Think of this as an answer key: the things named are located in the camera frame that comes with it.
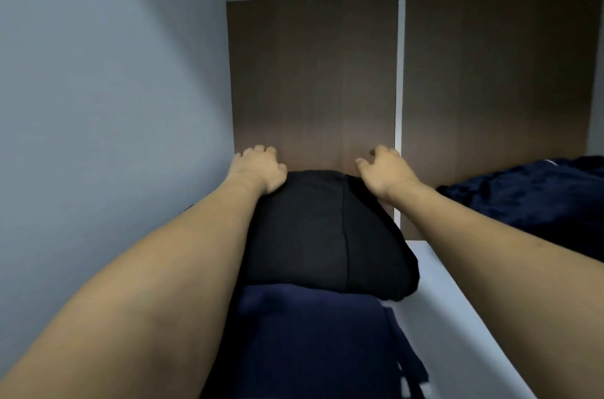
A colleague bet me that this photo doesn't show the person's right forearm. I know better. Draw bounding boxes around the person's right forearm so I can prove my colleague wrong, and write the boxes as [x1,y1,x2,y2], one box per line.
[396,184,604,399]

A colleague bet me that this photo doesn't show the person's left forearm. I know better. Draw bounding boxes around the person's left forearm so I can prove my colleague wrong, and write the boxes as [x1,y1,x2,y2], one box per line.
[0,181,266,399]

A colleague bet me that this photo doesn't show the person's left hand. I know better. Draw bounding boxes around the person's left hand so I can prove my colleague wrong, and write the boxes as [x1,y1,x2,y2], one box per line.
[226,145,289,197]

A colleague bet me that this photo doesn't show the white wardrobe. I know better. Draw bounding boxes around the white wardrobe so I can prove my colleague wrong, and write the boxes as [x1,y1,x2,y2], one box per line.
[0,0,604,399]

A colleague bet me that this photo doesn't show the person's right hand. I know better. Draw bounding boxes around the person's right hand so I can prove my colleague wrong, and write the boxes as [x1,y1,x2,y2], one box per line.
[355,145,428,208]

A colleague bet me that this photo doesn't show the black colourful patterned sweatshirt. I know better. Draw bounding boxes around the black colourful patterned sweatshirt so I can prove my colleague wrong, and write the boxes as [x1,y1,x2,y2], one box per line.
[236,169,421,303]

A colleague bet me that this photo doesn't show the matte navy track pants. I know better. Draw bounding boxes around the matte navy track pants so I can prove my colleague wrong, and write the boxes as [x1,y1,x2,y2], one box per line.
[200,283,430,399]

